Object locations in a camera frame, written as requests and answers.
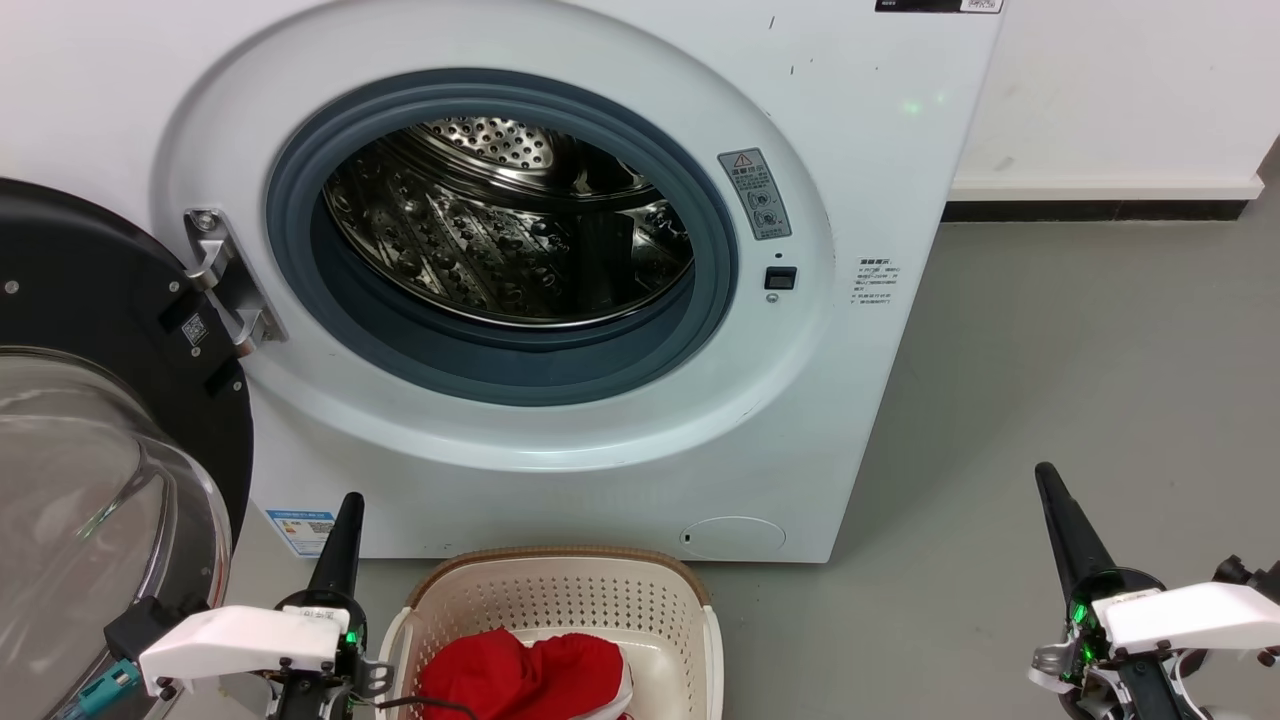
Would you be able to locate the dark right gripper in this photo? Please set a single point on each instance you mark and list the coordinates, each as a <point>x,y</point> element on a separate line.
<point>1085,655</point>

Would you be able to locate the black control panel strip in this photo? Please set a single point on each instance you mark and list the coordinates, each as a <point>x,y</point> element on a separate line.
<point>930,5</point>

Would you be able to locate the cream plastic laundry basket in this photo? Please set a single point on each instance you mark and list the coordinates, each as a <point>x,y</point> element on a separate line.
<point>560,600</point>

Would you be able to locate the grey warning sticker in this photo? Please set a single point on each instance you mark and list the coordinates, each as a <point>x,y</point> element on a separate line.
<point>755,195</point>

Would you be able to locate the white QR code sticker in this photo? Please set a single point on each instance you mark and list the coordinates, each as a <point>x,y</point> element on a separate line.
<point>195,329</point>

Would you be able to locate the black door latch socket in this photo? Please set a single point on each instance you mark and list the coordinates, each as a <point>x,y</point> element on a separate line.
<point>780,278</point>

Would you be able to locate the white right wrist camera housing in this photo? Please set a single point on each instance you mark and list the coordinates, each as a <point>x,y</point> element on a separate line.
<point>1190,615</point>

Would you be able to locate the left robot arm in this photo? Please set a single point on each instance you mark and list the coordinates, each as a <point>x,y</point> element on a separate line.
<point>140,625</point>

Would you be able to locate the black baseboard strip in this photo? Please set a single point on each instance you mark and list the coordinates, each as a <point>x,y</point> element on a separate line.
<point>1100,210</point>

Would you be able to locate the silver metal door hinge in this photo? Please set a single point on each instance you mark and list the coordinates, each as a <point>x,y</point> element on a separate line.
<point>235,295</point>

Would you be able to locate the clear glass door bowl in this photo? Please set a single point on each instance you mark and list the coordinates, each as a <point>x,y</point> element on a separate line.
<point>70,500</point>

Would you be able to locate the white text sticker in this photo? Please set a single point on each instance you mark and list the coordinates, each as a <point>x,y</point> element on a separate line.
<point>877,282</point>

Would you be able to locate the grey rubber door gasket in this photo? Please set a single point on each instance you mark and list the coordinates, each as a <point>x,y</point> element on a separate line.
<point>500,370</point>

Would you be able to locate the black round washer door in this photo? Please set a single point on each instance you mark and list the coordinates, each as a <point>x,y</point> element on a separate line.
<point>80,275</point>

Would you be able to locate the stainless steel washing machine drum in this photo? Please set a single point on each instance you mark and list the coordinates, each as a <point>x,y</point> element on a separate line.
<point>480,240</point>

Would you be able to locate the round white filter cover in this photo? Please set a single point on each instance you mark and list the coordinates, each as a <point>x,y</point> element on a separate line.
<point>733,535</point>

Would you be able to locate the blue energy label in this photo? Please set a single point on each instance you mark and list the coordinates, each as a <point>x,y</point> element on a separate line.
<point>300,532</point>

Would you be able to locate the red clothing item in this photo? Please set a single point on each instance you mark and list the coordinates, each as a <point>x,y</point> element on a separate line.
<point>520,680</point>

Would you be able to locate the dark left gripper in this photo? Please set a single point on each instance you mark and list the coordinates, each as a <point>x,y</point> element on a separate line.
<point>320,700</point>

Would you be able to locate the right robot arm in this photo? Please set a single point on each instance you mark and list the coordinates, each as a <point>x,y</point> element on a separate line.
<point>1240,575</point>

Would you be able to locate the white front-load washing machine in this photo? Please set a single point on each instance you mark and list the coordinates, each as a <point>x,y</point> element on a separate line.
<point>850,400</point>

